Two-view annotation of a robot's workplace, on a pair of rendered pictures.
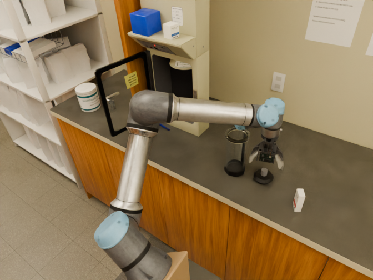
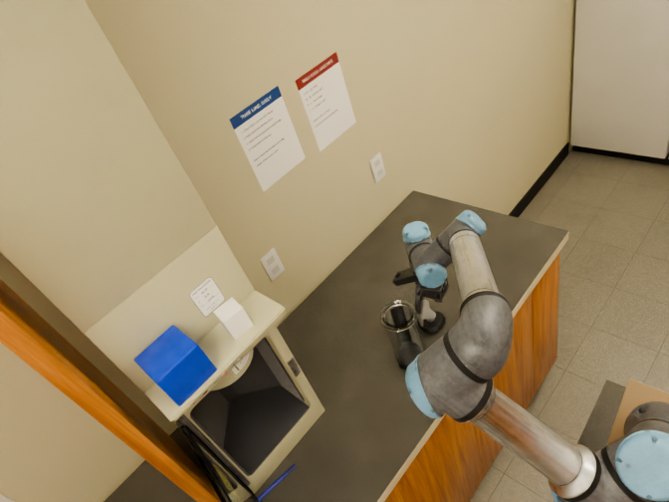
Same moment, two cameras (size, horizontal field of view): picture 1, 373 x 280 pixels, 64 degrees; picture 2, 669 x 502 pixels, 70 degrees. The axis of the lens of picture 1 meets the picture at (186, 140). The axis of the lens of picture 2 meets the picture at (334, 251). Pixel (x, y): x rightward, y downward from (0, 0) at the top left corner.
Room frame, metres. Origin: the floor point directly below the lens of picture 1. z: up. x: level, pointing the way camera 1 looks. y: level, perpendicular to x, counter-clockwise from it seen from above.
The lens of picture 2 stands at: (0.84, 0.67, 2.24)
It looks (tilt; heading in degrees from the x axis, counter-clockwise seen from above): 40 degrees down; 288
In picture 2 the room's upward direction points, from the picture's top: 22 degrees counter-clockwise
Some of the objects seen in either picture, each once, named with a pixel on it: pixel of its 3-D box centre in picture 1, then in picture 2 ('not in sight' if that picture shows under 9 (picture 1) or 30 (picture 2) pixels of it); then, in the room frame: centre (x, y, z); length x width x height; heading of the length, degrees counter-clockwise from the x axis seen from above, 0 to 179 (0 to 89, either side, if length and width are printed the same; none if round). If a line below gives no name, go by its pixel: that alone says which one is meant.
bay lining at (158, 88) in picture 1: (186, 80); (231, 386); (1.51, -0.02, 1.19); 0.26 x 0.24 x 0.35; 52
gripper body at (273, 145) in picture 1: (267, 146); (429, 280); (0.93, -0.34, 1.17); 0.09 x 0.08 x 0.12; 157
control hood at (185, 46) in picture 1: (161, 45); (226, 362); (1.37, 0.09, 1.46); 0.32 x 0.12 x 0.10; 52
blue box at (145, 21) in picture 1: (145, 21); (176, 365); (1.42, 0.16, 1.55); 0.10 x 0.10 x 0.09; 52
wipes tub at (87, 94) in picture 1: (88, 97); not in sight; (1.70, 0.62, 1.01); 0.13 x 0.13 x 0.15
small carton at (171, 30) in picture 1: (171, 30); (233, 318); (1.33, 0.04, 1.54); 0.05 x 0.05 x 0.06; 43
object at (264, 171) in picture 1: (263, 174); (430, 319); (0.96, -0.35, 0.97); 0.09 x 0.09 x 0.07
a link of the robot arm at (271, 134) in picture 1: (271, 129); not in sight; (0.94, -0.35, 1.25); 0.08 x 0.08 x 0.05
